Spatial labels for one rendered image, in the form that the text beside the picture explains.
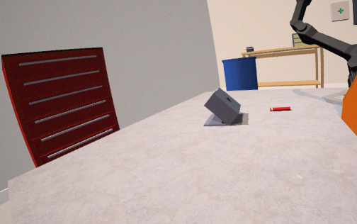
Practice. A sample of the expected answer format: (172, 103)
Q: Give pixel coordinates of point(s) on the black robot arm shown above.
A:
(309, 35)

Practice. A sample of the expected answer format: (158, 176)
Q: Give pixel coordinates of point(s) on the grey square panel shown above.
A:
(224, 108)

